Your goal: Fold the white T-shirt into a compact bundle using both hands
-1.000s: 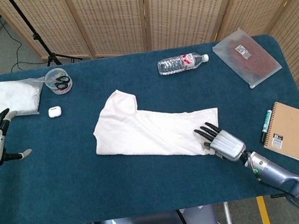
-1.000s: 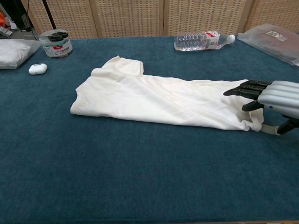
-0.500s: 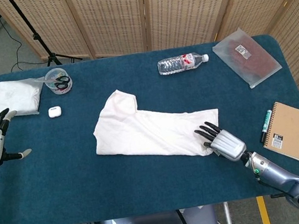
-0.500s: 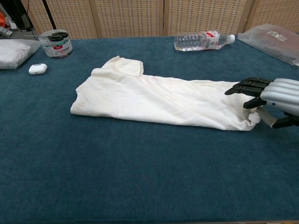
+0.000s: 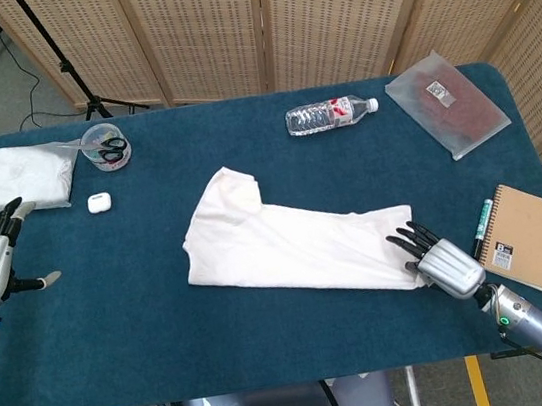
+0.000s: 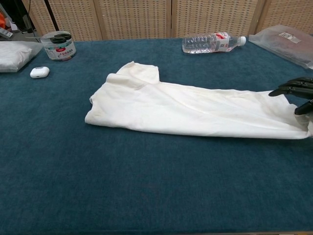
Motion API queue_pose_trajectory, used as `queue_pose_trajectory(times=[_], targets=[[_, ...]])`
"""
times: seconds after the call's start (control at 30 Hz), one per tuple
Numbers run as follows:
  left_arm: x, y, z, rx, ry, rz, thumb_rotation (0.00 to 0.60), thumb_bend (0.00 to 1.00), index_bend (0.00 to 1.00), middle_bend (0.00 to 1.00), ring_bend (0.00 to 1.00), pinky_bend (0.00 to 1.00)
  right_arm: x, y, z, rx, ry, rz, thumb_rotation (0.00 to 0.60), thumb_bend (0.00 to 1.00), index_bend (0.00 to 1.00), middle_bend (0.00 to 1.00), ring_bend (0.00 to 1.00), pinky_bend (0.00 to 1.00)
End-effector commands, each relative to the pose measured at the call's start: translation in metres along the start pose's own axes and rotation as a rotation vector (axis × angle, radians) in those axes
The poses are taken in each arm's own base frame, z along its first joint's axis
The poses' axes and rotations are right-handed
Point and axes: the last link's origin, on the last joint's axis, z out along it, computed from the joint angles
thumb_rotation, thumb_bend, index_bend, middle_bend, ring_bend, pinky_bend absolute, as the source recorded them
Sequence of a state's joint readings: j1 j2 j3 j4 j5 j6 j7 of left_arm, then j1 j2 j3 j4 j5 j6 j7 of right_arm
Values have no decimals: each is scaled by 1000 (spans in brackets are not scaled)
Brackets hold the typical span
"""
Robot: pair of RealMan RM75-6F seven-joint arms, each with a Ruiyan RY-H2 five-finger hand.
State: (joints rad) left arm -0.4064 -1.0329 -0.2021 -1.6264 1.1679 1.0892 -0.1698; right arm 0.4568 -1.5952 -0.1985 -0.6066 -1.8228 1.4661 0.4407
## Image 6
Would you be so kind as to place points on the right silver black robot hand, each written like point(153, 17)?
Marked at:
point(300, 85)

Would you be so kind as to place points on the white short-sleeve T-shirt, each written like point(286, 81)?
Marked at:
point(183, 110)

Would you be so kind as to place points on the clear plastic water bottle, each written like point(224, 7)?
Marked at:
point(207, 42)

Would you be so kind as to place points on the dark red garment frosted bag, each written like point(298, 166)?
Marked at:
point(288, 46)

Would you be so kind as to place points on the woven wooden folding screen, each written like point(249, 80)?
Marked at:
point(134, 19)

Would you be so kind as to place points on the clear round plastic jar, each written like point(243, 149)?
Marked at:
point(61, 52)

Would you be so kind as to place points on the blue carpet table cover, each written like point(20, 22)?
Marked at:
point(73, 171)

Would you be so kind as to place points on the black tripod stand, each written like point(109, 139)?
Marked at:
point(51, 17)

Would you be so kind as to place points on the white earbuds case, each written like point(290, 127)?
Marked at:
point(39, 72)

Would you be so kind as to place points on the white garment in plastic bag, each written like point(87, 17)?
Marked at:
point(12, 56)

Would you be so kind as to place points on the grey printed box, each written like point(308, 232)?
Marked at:
point(5, 33)

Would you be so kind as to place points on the orange object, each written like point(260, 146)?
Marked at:
point(2, 20)

